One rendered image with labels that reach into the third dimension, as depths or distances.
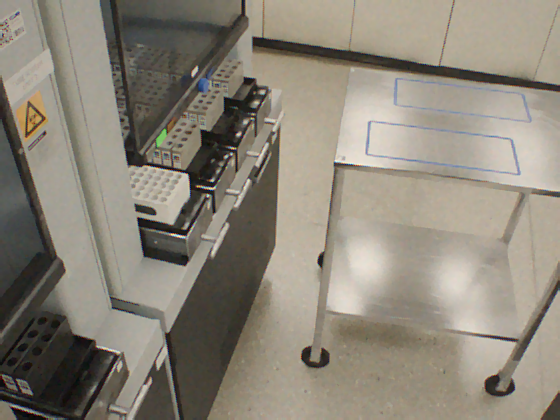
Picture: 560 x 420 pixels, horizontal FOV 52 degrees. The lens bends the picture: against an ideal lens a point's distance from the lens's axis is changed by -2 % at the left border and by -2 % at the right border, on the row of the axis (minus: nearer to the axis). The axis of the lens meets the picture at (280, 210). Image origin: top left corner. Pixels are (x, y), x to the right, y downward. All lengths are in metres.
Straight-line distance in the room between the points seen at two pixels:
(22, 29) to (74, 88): 0.14
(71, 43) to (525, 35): 2.80
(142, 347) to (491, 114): 1.02
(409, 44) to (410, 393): 2.06
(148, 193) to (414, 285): 0.94
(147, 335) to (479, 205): 1.81
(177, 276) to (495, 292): 1.04
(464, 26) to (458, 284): 1.82
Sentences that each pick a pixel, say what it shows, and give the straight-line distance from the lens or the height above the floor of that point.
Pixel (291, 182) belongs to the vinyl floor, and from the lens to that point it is 2.53.
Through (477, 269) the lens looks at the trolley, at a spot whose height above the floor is 0.28.
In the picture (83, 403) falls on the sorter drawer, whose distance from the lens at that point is 0.92.
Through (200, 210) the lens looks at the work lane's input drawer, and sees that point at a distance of 1.18.
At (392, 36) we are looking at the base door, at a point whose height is 0.21.
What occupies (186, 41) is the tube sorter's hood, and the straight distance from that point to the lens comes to 1.17.
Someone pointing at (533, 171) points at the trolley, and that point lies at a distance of 1.40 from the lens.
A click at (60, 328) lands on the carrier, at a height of 0.88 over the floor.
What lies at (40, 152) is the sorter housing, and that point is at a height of 1.14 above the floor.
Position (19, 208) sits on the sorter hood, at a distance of 0.77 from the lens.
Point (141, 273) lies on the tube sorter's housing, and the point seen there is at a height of 0.73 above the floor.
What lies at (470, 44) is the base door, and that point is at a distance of 3.37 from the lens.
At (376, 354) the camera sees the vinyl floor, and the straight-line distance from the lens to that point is 1.96.
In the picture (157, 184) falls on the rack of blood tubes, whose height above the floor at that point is 0.86.
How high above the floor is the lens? 1.59
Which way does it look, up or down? 42 degrees down
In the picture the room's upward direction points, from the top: 3 degrees clockwise
